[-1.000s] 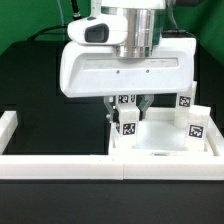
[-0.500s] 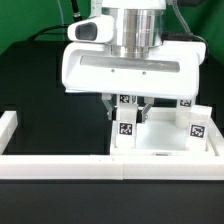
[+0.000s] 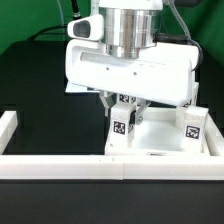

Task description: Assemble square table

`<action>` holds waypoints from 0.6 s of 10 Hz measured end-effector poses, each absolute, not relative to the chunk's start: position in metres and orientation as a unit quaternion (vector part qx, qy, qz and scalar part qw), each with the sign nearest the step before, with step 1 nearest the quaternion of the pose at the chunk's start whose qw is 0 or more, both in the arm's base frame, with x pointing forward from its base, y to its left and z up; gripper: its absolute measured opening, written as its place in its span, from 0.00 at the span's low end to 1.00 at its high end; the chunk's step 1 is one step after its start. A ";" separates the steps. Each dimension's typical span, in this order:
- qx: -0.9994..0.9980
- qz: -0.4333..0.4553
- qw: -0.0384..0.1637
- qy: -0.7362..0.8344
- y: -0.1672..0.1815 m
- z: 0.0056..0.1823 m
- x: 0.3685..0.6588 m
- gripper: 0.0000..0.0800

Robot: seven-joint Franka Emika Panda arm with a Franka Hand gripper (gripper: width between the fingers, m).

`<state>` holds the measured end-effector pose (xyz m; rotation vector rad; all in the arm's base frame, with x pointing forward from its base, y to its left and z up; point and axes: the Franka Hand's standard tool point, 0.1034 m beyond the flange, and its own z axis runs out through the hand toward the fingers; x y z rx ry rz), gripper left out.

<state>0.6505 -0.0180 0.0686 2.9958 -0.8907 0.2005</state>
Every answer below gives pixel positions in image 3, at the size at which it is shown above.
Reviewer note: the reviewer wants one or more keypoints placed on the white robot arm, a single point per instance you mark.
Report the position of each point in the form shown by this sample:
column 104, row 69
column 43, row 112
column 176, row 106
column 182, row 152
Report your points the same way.
column 120, row 50

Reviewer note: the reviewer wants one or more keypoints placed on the white marker base plate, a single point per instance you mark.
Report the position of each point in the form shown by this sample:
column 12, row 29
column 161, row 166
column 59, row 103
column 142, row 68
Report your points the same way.
column 77, row 89

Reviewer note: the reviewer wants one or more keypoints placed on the white square table top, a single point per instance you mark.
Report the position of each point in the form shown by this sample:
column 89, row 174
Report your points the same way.
column 157, row 135

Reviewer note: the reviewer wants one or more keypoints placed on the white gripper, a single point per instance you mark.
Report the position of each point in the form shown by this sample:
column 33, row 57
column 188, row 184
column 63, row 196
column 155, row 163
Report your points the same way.
column 163, row 73

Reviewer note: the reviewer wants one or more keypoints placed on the white U-shaped obstacle fence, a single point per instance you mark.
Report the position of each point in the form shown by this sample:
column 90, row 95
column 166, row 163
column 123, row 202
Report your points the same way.
column 145, row 165

